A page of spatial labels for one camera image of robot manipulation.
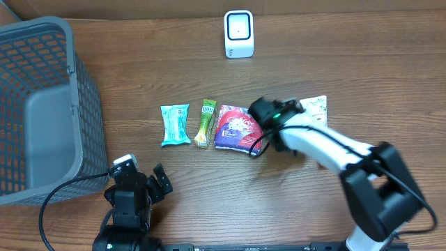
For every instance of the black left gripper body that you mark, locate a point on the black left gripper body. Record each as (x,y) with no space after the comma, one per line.
(112,198)

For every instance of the green yellow juice carton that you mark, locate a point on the green yellow juice carton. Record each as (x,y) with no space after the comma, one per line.
(208,114)

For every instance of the light green wipes pack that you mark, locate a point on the light green wipes pack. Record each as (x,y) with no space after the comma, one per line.
(175,124)

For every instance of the purple red tissue pack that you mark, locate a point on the purple red tissue pack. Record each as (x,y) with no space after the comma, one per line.
(237,130)

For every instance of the white floral cream tube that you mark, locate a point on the white floral cream tube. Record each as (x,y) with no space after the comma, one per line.
(316,109)

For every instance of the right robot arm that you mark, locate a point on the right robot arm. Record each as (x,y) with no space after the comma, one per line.
(381,193)

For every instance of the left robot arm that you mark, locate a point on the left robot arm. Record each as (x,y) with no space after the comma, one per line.
(126,226)

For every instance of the white barcode scanner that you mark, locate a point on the white barcode scanner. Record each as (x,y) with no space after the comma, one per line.
(238,34)

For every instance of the grey plastic mesh basket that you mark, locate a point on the grey plastic mesh basket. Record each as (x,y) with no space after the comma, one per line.
(52,137)

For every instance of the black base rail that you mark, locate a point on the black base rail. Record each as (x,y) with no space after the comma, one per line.
(317,246)

